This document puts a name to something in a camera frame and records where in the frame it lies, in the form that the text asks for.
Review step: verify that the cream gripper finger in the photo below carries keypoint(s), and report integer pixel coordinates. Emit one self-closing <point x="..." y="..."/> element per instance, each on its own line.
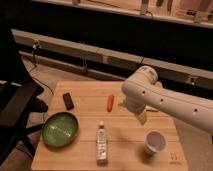
<point x="122" y="104"/>
<point x="142" y="118"/>

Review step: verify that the clear plastic bottle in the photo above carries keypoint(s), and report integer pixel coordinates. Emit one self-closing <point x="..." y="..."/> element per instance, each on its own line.
<point x="101" y="144"/>

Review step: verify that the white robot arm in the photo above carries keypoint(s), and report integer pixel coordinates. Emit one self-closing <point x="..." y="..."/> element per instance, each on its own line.
<point x="140" y="91"/>

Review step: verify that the green ceramic bowl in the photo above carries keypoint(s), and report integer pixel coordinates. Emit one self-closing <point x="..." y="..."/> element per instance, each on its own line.
<point x="60" y="129"/>

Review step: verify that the white folded cloth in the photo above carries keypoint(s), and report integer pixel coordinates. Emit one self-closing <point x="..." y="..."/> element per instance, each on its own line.
<point x="152" y="109"/>

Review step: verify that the orange carrot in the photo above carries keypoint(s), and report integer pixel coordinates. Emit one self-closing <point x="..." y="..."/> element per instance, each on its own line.
<point x="110" y="103"/>

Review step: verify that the white paper cup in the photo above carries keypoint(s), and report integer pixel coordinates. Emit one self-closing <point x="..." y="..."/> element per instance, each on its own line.
<point x="155" y="142"/>

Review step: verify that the black rectangular block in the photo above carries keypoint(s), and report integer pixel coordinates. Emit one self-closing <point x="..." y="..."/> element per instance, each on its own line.
<point x="68" y="101"/>

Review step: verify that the black office chair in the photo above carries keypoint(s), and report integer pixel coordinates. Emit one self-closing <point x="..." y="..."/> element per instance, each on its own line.
<point x="18" y="97"/>

